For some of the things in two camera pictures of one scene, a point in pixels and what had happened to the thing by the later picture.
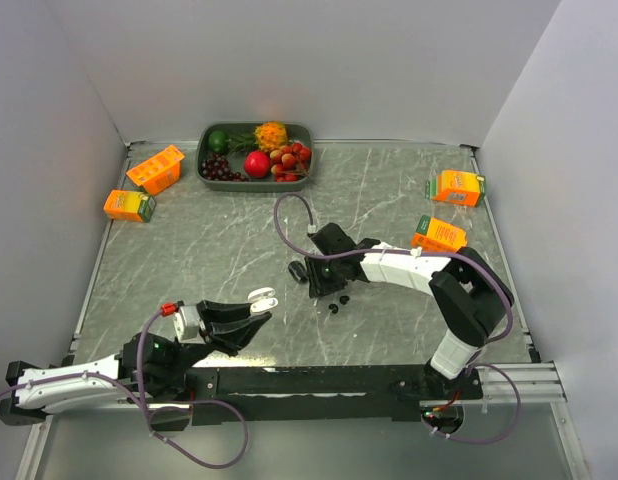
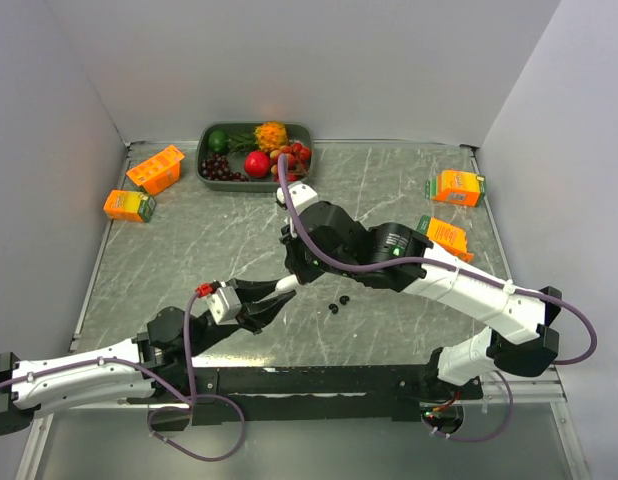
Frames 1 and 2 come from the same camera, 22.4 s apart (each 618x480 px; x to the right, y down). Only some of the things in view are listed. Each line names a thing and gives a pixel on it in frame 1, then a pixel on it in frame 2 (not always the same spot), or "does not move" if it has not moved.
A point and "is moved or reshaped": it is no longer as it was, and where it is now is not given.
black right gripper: [318, 285] to [293, 258]
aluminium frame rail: [537, 383] does not move
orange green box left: [129, 205] does not move
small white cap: [262, 299] is moved or reshaped
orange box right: [437, 236] does not move
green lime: [218, 141] does not move
